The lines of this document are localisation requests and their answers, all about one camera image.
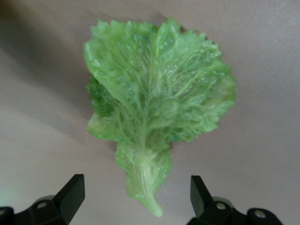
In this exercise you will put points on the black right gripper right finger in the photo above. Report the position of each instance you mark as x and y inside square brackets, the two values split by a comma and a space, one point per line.
[211, 213]

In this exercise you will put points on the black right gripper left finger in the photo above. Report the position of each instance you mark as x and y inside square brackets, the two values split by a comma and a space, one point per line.
[58, 211]

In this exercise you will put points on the green lettuce leaf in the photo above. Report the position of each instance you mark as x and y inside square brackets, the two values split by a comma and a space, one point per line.
[159, 89]

